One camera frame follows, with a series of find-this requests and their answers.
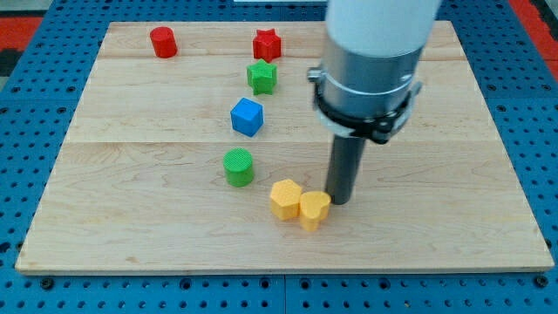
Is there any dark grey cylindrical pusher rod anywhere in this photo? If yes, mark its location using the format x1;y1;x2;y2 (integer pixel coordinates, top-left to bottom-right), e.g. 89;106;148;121
325;135;365;205

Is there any yellow heart block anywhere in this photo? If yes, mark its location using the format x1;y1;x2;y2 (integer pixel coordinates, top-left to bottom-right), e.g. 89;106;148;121
299;191;331;232

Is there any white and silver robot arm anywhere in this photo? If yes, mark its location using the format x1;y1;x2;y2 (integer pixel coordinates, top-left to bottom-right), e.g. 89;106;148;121
307;0;442;205

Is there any yellow hexagon block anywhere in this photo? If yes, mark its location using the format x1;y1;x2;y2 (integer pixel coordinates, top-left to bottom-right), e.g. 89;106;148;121
269;179;302;221

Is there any blue cube block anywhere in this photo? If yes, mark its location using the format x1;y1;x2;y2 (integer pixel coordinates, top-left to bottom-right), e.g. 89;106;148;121
230;98;264;137

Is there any green cylinder block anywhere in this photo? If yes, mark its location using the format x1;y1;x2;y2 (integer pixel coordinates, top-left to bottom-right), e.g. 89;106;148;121
222;147;255;188

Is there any green star block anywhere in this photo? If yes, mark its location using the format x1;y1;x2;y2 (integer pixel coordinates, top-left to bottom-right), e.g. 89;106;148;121
247;59;277;95

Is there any red star block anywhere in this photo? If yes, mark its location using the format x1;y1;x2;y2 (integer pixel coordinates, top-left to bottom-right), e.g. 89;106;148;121
252;29;282;63

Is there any light wooden board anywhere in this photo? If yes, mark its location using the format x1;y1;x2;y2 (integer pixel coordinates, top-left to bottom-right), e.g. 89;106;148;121
16;21;555;276

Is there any red cylinder block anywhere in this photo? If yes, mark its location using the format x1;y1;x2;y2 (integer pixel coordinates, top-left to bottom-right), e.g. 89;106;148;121
149;26;178;58

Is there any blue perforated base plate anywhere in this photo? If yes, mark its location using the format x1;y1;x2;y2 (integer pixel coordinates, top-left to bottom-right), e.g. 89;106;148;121
1;1;557;313

